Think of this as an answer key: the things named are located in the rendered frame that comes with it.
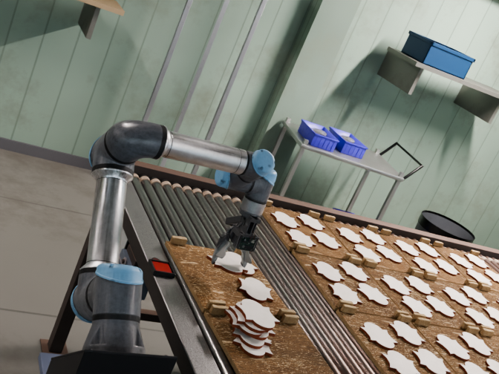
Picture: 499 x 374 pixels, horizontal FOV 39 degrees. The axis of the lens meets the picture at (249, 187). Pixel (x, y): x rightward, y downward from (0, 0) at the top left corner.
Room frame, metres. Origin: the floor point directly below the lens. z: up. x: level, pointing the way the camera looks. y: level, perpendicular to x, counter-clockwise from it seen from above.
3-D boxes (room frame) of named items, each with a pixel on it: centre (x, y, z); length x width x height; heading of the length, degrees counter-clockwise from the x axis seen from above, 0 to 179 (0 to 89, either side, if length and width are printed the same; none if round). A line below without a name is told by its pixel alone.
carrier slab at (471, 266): (3.52, -1.25, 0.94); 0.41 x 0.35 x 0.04; 29
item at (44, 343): (2.78, 0.52, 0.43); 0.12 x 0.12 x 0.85; 29
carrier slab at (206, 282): (2.23, -0.06, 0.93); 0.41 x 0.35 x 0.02; 32
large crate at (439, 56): (5.70, -0.92, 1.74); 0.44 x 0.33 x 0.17; 118
